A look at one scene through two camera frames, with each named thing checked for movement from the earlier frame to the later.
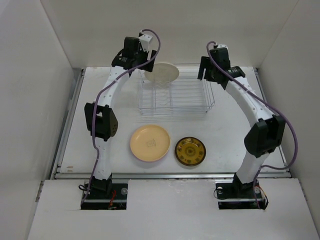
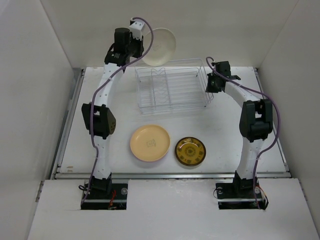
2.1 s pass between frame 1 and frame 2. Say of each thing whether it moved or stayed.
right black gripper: moved
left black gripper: moved
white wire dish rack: stayed
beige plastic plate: stayed
